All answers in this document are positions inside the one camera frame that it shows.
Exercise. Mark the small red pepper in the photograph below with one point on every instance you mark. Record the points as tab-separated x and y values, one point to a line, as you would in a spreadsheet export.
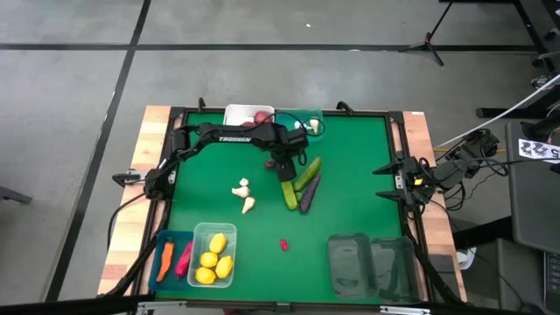
284	245

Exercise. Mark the dark blue plastic bin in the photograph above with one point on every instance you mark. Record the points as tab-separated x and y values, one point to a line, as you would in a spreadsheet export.
170	285

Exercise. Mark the black tripod stand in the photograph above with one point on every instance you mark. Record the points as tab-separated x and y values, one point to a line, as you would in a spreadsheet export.
428	44

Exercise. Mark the black clamp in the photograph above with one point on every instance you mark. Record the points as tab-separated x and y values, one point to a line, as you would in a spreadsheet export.
201	105
345	106

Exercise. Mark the orange carrot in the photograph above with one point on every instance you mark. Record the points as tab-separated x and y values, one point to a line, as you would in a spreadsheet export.
166	260

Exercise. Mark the dark grey cabinet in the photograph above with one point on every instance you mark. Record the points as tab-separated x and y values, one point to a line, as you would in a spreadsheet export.
534	205

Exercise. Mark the black desk leg frame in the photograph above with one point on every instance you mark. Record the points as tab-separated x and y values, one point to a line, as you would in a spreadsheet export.
485	113

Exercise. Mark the yellow lemon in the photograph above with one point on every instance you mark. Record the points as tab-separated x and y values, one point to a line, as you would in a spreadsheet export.
218	243
208	260
224	267
205	275

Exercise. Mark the small green pepper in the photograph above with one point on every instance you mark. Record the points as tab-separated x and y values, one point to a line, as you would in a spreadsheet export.
298	196

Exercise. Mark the clear plastic bin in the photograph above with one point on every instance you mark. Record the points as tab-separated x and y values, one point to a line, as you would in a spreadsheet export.
197	234

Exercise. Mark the dark purple carrot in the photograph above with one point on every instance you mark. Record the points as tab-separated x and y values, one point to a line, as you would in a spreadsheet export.
270	164

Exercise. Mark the purple eggplants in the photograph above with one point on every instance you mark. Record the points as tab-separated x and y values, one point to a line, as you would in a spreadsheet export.
310	192

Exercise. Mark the black aluminium table frame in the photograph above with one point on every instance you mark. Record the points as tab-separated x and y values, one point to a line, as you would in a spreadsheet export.
372	113

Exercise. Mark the magenta chili pepper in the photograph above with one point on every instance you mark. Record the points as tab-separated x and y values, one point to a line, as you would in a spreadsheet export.
184	261

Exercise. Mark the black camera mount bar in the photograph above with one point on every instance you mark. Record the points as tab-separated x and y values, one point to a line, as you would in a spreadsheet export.
52	308

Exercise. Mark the long dark green cucumber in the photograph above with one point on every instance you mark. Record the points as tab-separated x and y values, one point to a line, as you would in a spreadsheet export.
307	173

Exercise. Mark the smoky grey plastic bin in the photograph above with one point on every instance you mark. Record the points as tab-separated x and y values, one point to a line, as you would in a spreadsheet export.
352	267
396	271

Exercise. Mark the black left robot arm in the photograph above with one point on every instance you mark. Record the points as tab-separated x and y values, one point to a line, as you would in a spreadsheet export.
234	139

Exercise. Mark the green table mat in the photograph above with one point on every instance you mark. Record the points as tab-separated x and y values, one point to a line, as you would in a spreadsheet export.
350	153

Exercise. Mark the white number tag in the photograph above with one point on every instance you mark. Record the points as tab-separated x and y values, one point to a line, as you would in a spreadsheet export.
536	149

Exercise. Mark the grey floor bracket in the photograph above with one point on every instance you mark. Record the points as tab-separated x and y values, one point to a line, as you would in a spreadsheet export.
15	195

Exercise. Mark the translucent teal plastic bin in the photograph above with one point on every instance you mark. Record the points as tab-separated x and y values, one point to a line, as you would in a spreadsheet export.
306	114

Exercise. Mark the person's shoe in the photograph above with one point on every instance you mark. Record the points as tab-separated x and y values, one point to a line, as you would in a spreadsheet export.
541	81

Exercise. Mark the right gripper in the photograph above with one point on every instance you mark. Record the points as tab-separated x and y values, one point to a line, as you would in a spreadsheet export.
413	181

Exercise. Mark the dark red apple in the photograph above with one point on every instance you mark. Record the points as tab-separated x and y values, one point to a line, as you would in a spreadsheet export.
262	117

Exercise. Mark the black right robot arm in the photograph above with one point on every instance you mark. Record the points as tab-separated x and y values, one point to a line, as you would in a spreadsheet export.
464	162

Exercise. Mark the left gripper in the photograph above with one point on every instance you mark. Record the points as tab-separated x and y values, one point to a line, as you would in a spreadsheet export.
291	142

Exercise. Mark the white plastic bin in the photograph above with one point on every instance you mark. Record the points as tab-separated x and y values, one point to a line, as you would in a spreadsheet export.
238	114

